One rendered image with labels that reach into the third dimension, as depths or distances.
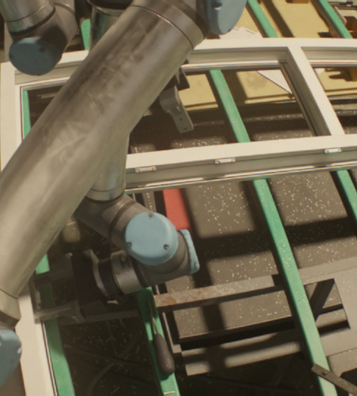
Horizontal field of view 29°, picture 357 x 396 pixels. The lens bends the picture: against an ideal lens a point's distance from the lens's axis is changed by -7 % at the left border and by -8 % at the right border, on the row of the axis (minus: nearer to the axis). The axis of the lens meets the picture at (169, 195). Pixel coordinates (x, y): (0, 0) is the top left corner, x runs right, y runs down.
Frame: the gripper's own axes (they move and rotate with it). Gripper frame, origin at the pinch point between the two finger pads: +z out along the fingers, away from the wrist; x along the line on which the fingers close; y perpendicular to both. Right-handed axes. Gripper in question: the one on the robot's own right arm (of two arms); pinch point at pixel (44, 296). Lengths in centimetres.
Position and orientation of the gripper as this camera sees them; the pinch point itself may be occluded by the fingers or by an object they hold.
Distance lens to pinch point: 156.3
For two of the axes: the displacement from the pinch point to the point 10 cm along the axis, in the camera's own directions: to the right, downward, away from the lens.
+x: 1.9, 7.7, -6.1
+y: -2.8, -5.5, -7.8
